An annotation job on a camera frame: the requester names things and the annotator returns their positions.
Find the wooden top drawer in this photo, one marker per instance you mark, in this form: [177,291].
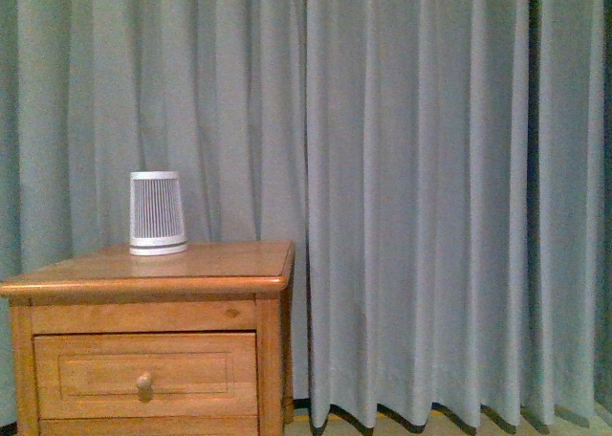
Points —
[146,375]

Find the wooden drawer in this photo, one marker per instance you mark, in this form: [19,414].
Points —
[146,375]
[151,426]

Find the wooden lower drawer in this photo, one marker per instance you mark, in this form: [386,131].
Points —
[151,426]

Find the grey-green curtain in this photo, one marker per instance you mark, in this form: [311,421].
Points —
[443,167]

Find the white slatted conical device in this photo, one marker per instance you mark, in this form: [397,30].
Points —
[157,223]

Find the wooden nightstand cabinet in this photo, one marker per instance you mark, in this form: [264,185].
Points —
[225,288]

